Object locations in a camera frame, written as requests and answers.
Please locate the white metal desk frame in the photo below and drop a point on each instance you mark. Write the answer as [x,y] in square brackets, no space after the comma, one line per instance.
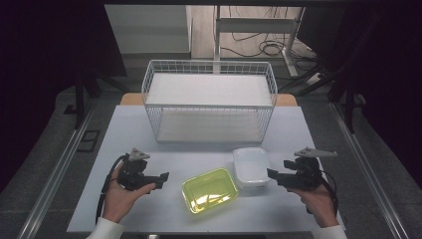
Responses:
[255,25]

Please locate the person's left hand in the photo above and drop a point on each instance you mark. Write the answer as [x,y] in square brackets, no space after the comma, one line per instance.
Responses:
[119,200]

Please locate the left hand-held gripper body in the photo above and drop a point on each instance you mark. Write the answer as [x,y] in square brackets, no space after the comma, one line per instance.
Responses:
[132,177]

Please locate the aluminium rail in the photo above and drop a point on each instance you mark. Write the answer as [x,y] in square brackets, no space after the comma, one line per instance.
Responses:
[368,169]
[56,169]

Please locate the white cabinet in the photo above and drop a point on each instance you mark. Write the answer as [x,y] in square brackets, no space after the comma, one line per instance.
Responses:
[149,30]

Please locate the white plastic container with lid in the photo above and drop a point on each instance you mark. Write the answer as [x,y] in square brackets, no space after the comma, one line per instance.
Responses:
[251,167]

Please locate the dark metal stand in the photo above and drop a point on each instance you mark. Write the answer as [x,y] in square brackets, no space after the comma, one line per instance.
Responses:
[79,99]
[348,99]

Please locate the person's right hand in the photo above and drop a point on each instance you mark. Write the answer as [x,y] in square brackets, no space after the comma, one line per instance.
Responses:
[315,204]

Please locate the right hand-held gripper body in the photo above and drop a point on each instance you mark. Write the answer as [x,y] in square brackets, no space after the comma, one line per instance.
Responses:
[308,176]

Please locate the yellow-green plastic container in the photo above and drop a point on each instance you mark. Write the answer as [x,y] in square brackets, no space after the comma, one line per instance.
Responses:
[209,191]

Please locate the white power strip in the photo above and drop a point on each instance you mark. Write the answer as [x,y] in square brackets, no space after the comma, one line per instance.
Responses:
[313,78]

